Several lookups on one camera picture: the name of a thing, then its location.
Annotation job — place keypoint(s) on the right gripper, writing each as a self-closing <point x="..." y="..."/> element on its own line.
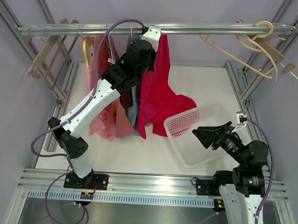
<point x="208" y="135"/>

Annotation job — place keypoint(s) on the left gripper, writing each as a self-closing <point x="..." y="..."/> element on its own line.
<point x="153" y="55"/>

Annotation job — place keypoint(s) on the blue grey t shirt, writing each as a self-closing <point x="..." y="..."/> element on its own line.
<point x="132" y="112"/>

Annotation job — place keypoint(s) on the magenta t shirt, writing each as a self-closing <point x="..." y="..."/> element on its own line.
<point x="157" y="100"/>

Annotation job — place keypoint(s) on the pink wire hanger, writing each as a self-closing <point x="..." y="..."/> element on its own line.
<point x="131" y="34"/>

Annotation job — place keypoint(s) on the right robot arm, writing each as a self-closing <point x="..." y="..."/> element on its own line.
<point x="243" y="189"/>

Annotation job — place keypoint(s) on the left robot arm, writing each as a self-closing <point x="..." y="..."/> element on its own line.
<point x="67" y="130"/>

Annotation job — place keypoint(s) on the thin wooden hanger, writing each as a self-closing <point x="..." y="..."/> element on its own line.
<point x="206" y="39"/>

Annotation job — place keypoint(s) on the salmon pink t shirt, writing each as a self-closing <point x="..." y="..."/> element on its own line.
<point x="112" y="121"/>

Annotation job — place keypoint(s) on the wooden clip hanger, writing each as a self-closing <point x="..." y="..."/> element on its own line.
<point x="276" y="56"/>

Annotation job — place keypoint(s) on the curved wooden hanger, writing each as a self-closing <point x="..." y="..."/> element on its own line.
<point x="258" y="44"/>

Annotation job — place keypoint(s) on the white plastic basket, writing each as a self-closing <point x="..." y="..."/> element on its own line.
<point x="191" y="133"/>

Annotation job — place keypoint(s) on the dark maroon garment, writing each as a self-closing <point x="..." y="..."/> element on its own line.
<point x="126" y="100"/>

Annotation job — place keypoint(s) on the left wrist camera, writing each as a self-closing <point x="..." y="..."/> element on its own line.
<point x="152" y="36"/>

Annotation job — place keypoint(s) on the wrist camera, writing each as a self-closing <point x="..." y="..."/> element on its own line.
<point x="241" y="119"/>
<point x="152" y="36"/>

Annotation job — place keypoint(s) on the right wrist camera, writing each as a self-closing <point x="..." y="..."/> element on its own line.
<point x="241" y="119"/>

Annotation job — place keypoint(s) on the blue wire hanger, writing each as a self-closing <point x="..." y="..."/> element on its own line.
<point x="111" y="58"/>

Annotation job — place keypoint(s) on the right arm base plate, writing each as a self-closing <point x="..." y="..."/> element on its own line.
<point x="207" y="187"/>

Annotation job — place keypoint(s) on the aluminium hanging rail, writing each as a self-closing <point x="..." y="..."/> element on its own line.
<point x="262" y="29"/>

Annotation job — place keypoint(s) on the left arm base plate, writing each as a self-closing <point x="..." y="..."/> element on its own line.
<point x="95" y="181"/>

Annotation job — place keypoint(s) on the white slotted cable duct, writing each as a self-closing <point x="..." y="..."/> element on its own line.
<point x="122" y="198"/>

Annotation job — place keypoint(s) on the front aluminium rail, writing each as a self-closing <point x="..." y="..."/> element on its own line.
<point x="121" y="183"/>

